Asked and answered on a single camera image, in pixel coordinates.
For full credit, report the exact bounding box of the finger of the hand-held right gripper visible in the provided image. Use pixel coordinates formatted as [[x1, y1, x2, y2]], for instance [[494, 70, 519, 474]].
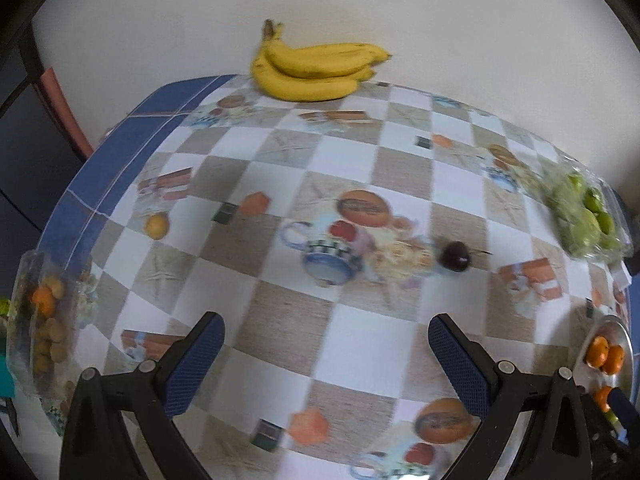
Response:
[[607, 387, 640, 433]]

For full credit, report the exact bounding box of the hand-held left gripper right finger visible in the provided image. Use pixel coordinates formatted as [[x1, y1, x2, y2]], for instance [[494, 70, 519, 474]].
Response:
[[427, 313, 596, 480]]

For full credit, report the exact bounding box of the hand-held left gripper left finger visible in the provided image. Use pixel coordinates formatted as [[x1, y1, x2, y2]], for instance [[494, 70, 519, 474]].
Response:
[[59, 311, 226, 480]]

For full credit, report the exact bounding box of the orange with stem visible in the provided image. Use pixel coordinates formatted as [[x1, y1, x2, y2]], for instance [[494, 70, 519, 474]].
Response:
[[602, 344, 626, 376]]

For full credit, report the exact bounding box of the large orange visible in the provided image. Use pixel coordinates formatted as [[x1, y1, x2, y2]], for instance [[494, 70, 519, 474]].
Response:
[[585, 336, 610, 370]]

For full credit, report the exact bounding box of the round metal plate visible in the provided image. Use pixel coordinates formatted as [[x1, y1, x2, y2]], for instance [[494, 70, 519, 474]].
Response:
[[572, 315, 635, 411]]

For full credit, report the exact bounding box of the dark plum with stem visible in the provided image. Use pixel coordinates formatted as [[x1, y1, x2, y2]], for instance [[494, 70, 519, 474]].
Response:
[[439, 241, 493, 273]]

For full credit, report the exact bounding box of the clear bag of snacks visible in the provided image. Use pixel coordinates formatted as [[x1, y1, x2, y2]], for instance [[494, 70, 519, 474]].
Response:
[[6, 250, 98, 401]]

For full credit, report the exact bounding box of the small orange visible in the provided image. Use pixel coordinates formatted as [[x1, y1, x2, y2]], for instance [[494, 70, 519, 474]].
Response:
[[31, 287, 55, 317]]

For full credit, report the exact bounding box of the checkered printed tablecloth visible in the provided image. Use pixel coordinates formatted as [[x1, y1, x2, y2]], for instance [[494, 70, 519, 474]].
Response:
[[37, 74, 636, 480]]

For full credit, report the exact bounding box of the heap of brown kiwis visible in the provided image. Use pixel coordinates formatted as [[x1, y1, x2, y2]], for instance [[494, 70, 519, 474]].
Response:
[[30, 275, 71, 376]]

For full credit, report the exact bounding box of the heap of green jujubes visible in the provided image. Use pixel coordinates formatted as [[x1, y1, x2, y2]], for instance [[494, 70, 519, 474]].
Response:
[[547, 172, 623, 258]]

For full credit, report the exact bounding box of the bag of green fruit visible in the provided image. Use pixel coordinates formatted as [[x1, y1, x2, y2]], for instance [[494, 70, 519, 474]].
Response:
[[520, 157, 635, 263]]

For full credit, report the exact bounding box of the reddish brown chair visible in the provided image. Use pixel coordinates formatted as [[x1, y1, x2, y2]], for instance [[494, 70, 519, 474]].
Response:
[[17, 15, 96, 161]]

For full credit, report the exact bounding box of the yellow banana bunch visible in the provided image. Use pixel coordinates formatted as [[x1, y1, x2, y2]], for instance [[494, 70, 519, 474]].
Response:
[[250, 19, 393, 102]]

